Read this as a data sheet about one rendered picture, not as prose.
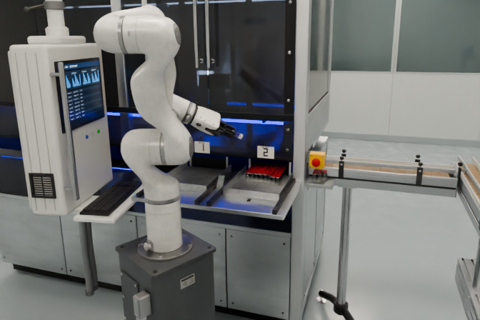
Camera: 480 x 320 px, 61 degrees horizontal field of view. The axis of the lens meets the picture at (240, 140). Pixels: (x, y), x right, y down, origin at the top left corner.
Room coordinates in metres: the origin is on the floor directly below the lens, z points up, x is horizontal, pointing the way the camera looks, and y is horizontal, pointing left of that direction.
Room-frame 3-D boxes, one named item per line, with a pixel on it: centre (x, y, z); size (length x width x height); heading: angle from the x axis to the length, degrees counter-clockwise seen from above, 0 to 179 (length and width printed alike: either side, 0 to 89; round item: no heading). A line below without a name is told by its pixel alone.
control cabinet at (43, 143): (1.94, 0.83, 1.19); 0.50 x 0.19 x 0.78; 172
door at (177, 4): (2.12, 0.38, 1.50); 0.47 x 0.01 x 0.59; 72
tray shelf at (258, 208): (1.84, 0.09, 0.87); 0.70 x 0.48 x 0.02; 72
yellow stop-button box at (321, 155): (1.89, -0.37, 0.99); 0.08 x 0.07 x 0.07; 162
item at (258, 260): (2.68, 0.51, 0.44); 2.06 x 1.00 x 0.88; 72
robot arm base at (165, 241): (1.30, 0.26, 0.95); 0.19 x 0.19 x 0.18
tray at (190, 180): (1.96, 0.23, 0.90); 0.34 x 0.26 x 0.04; 162
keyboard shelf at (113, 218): (1.89, 0.66, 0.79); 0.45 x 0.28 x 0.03; 172
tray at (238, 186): (1.86, -0.10, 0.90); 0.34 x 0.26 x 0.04; 162
